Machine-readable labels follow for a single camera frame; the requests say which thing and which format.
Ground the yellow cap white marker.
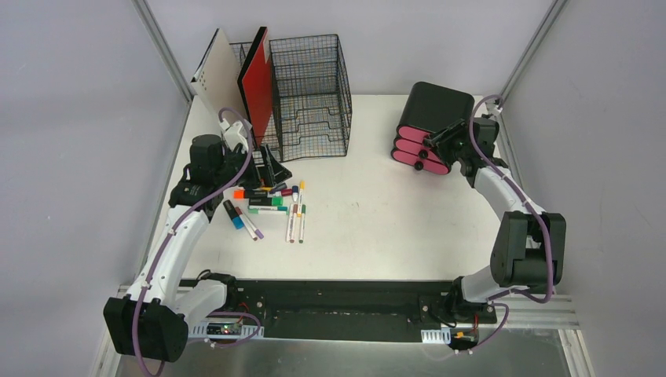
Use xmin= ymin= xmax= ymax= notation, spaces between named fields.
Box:
xmin=292 ymin=181 xmax=305 ymax=205

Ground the black pink drawer unit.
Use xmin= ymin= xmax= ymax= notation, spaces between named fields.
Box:
xmin=390 ymin=81 xmax=474 ymax=175

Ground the brown cap white marker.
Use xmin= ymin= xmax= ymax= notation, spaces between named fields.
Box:
xmin=285 ymin=204 xmax=298 ymax=243

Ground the red A4 folder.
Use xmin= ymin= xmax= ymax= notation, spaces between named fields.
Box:
xmin=237 ymin=26 xmax=273 ymax=146

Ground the white A4 folder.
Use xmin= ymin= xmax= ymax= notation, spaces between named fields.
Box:
xmin=190 ymin=28 xmax=247 ymax=136

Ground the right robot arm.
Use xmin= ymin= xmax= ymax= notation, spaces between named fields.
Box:
xmin=423 ymin=118 xmax=566 ymax=322

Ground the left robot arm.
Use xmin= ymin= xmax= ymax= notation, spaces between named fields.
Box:
xmin=103 ymin=134 xmax=292 ymax=362

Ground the orange cap black marker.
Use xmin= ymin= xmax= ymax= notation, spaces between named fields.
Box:
xmin=233 ymin=190 xmax=269 ymax=199

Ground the green cap black marker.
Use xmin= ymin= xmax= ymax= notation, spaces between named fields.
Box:
xmin=248 ymin=196 xmax=284 ymax=207

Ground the purple cap white marker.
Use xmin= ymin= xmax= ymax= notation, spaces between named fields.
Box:
xmin=236 ymin=207 xmax=264 ymax=240

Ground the black blue marker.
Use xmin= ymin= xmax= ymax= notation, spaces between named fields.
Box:
xmin=222 ymin=199 xmax=244 ymax=229

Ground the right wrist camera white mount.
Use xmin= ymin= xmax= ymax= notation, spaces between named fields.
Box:
xmin=484 ymin=94 xmax=505 ymax=114

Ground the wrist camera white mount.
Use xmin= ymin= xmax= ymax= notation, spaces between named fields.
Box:
xmin=484 ymin=94 xmax=505 ymax=114
xmin=218 ymin=119 xmax=249 ymax=153

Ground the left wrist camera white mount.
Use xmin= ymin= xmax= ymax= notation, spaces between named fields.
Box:
xmin=218 ymin=119 xmax=249 ymax=153

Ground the black wire mesh desk organizer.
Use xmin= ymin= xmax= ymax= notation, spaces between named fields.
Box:
xmin=254 ymin=34 xmax=353 ymax=162

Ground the black mounting base plate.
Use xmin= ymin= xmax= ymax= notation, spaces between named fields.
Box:
xmin=220 ymin=280 xmax=497 ymax=342

